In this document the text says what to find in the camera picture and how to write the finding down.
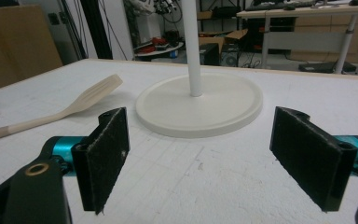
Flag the white round-base stand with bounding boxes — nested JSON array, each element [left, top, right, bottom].
[[135, 0, 264, 139]]

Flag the brown cardboard box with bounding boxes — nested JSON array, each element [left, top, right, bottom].
[[0, 4, 63, 95]]

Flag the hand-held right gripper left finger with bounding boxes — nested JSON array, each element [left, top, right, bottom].
[[42, 106, 131, 216]]

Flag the open cardboard box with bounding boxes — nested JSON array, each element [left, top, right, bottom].
[[198, 28, 250, 54]]

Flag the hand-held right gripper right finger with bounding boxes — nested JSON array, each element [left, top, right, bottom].
[[268, 105, 358, 213]]

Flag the wooden desk with white legs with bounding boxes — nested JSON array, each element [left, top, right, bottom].
[[236, 0, 358, 75]]

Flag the black metal stand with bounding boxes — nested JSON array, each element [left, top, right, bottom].
[[79, 0, 114, 60]]

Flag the flat black case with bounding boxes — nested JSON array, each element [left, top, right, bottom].
[[297, 61, 357, 75]]

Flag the wooden spatula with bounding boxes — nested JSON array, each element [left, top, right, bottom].
[[0, 74, 124, 145]]

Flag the round table with red tools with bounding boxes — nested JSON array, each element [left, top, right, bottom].
[[133, 36, 185, 62]]

